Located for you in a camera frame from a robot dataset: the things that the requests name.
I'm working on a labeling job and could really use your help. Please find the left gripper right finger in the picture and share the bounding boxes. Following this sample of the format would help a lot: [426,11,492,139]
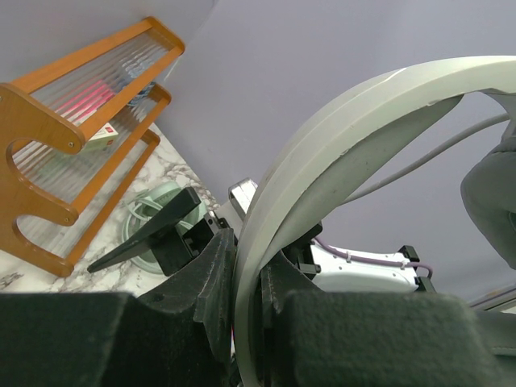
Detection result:
[258,255,506,386]

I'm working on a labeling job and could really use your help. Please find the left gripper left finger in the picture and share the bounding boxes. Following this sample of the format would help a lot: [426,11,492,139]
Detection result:
[1,229,235,386]

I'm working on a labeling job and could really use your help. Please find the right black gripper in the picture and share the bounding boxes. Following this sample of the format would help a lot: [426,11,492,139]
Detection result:
[87,187,226,276]

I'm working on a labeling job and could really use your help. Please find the mint green headphones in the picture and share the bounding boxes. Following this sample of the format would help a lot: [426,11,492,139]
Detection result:
[117,182,207,276]

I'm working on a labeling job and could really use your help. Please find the grey white headphones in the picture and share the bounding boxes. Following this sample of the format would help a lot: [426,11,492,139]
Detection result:
[233,56,515,386]

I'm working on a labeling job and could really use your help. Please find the grey headphone cable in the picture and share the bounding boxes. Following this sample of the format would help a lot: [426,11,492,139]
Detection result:
[344,114,511,202]

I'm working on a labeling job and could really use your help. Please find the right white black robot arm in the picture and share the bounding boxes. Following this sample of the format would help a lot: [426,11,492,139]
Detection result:
[88,179,433,293]

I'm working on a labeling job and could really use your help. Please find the white green red box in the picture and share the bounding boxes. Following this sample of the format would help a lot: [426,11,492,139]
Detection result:
[82,123,119,152]

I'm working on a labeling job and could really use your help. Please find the wooden three-tier rack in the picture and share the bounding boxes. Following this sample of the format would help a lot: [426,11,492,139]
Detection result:
[1,16,185,277]

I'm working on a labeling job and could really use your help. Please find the pink marker pen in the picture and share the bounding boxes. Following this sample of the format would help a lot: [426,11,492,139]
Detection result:
[55,81,115,126]

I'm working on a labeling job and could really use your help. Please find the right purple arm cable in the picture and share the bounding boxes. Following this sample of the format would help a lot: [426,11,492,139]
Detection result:
[314,236,435,279]

